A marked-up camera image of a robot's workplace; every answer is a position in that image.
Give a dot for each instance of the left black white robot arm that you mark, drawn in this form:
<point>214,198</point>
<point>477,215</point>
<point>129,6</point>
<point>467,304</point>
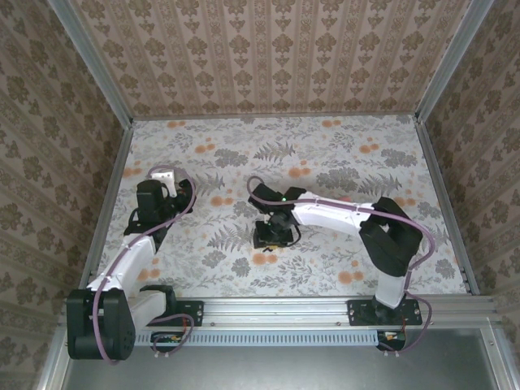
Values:
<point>101,325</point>

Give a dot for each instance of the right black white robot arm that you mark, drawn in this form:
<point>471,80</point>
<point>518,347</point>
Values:
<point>390,243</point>

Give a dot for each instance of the grey metal sheet tray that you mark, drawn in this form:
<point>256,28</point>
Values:
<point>264,369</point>

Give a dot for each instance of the black connector board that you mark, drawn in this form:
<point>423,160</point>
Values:
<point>166,339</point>
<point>392,339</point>

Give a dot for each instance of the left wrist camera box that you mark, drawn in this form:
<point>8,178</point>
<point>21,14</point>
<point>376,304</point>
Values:
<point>164,177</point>

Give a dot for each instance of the aluminium side frame rail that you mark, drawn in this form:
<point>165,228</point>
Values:
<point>115,183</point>
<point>435,170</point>

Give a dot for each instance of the aluminium front frame rail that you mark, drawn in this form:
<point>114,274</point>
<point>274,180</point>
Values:
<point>276,310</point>

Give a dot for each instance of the aluminium back frame rail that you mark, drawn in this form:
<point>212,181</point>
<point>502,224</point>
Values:
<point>276,116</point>

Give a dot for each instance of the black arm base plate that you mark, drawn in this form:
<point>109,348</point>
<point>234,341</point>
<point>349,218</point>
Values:
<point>359,313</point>
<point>195,313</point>

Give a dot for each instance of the aluminium corner frame post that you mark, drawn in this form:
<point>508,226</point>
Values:
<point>94,65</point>
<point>451,61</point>

